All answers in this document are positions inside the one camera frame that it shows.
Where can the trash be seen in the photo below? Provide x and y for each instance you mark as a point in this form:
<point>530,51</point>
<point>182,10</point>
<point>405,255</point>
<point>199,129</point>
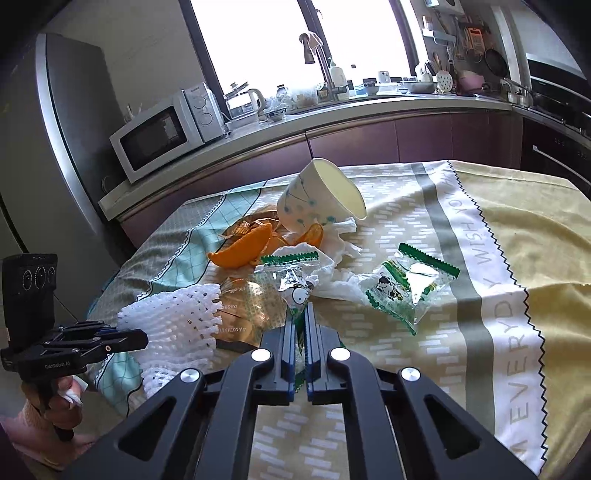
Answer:
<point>318,194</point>

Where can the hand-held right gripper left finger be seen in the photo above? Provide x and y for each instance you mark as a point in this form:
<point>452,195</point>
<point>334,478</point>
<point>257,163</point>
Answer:
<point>290,355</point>

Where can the large orange peel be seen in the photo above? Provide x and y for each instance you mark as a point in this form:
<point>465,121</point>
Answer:
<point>244,247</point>

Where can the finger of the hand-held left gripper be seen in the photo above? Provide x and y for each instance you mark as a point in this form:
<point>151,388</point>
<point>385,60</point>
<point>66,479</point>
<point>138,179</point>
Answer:
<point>90,328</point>
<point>115,344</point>

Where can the white tissue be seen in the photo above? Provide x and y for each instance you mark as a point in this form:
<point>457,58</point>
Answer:
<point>341,244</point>

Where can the white slotted ladle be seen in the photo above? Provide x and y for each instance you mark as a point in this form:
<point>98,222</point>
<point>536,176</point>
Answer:
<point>445,81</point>

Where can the wall utensil rack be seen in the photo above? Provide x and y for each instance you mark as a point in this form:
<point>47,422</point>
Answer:
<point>457,32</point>

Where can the metal kitchen faucet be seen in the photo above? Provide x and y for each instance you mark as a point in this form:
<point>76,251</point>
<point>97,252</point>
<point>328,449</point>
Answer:
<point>325,69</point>

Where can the white microwave oven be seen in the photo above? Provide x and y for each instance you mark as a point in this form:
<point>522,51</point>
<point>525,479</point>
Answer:
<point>152,138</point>

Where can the printed tablecloth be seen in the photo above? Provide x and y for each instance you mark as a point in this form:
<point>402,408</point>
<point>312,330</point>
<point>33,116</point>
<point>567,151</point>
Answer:
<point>461,300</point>

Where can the person's left hand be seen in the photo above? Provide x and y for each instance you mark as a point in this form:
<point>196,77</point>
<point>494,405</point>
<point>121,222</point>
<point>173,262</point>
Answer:
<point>62,404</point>

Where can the glass pot with lid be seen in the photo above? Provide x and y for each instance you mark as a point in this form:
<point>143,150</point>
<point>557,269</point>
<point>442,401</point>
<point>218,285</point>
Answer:
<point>238,104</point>

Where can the white mug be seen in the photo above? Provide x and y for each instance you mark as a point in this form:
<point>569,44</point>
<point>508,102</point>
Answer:
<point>383,77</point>

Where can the kitchen window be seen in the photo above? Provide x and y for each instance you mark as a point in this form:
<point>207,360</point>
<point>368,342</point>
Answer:
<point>258,37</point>

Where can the gold snack wrapper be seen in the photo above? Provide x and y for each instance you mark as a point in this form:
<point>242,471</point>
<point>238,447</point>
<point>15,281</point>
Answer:
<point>244,226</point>

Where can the gold brown wrapper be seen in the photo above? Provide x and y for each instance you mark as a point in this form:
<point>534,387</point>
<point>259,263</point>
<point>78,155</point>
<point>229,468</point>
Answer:
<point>249,318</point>

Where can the white foam fruit net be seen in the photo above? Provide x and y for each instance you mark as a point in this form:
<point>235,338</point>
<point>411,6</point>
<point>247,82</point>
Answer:
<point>175,318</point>

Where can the black built-in oven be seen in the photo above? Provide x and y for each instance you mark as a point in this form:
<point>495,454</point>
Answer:
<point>554,147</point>

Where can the white electric kettle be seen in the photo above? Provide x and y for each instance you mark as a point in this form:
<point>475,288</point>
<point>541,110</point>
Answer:
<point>256,101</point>

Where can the green white snack wrapper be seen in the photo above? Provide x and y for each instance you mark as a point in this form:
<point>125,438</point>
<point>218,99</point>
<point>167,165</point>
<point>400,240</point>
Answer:
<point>291,277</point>
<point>401,286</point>

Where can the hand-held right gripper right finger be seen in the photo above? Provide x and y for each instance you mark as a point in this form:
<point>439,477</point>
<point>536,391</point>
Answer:
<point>310,355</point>

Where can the pink pot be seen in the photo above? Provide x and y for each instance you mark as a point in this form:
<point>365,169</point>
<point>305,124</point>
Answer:
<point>468,82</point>

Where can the blue white porcelain bowl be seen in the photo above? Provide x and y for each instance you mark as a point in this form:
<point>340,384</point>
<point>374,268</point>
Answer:
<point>276,113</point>

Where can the small orange peel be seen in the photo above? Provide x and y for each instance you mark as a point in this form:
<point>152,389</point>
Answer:
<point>311,235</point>

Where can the white soap bottle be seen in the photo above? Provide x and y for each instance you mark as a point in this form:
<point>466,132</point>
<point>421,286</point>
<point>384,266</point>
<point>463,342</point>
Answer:
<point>337,74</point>

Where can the purple kitchen cabinet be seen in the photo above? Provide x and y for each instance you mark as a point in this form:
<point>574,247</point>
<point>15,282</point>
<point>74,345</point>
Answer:
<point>369,134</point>

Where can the silver refrigerator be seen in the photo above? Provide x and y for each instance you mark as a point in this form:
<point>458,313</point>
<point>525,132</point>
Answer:
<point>55,138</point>

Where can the black frying pan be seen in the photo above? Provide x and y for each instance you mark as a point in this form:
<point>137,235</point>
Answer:
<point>496,61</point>

